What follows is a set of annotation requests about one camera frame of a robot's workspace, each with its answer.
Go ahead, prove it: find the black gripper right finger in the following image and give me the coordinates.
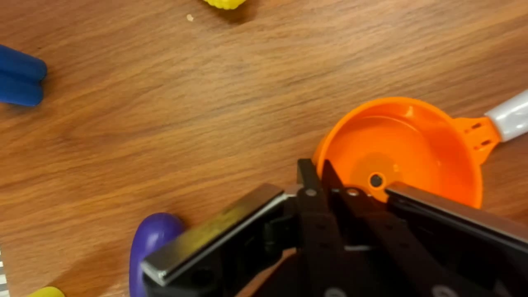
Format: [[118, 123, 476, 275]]
[[320, 158, 528, 297]]

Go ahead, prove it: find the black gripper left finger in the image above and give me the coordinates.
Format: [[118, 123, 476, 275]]
[[140, 158, 344, 297]]

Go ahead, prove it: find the purple toy eggplant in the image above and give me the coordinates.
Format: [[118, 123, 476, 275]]
[[127, 211, 186, 297]]

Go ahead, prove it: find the small yellow toy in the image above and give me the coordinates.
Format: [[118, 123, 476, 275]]
[[26, 285, 66, 297]]

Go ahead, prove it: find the yellow toy corn cob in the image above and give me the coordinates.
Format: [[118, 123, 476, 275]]
[[201, 0, 247, 11]]

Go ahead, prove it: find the blue toy block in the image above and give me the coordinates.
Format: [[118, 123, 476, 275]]
[[0, 44, 49, 109]]

